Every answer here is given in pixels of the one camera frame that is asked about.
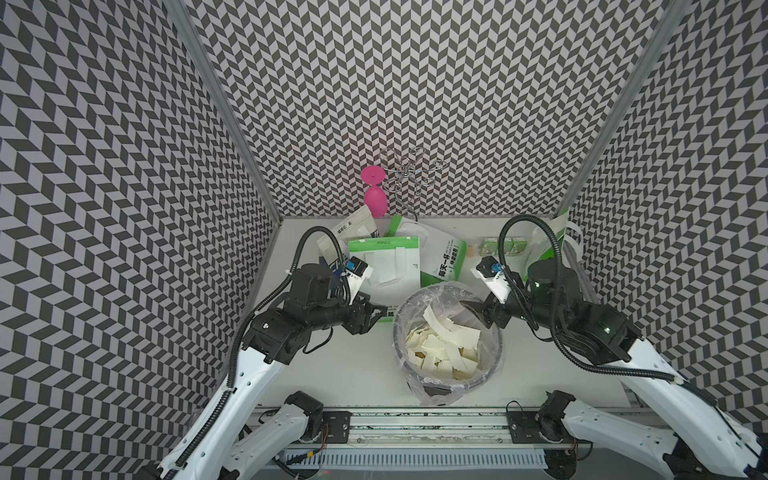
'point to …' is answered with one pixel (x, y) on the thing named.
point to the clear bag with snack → (470, 250)
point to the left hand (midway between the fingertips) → (374, 307)
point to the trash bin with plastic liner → (444, 298)
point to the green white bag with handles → (541, 243)
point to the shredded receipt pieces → (440, 348)
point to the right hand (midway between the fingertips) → (476, 292)
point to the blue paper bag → (359, 225)
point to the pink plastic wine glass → (374, 196)
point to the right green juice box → (513, 246)
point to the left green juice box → (489, 246)
